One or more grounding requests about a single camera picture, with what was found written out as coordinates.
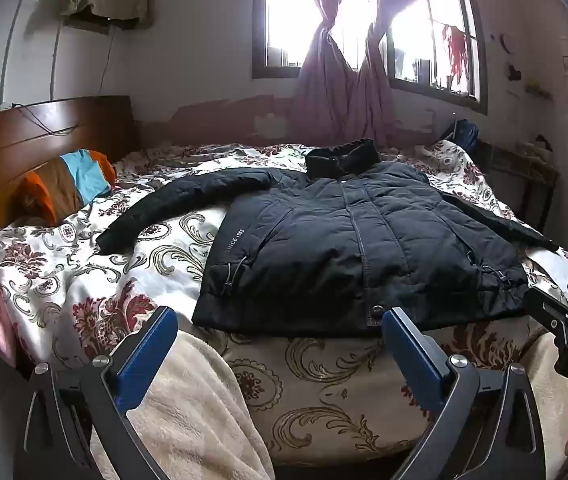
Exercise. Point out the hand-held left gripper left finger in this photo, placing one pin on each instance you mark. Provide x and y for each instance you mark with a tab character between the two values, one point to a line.
146	360

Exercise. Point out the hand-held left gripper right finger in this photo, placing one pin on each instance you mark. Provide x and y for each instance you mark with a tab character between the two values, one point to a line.
414	355

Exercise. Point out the dark navy padded jacket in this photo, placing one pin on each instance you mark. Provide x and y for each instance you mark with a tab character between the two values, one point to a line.
339	240

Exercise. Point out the beige fleece blanket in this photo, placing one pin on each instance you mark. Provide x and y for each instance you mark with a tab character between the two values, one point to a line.
198	410

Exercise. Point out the floral satin bed blanket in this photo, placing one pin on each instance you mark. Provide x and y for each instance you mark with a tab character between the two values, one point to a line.
88	260

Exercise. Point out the dark wooden table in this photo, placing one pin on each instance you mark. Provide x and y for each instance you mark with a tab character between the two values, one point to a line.
514	165

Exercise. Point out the blue bag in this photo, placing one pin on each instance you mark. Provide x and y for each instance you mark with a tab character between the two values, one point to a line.
464	137

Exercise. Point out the orange brown blue pillow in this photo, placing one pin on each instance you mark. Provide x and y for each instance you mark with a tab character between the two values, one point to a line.
63	185

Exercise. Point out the wooden headboard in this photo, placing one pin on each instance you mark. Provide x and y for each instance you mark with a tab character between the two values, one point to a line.
13	150

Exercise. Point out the red hanging cloth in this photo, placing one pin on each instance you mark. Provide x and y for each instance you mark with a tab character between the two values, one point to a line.
454	50

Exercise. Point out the white power socket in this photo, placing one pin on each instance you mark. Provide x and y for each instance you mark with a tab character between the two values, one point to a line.
3	107

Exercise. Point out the window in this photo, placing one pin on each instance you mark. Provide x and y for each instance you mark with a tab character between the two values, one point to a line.
284	10

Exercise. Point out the dark wall ornament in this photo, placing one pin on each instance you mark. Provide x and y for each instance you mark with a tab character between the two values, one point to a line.
514	72

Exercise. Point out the white wall conduit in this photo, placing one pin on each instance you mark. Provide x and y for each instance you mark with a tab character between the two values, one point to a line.
54	65
6	60

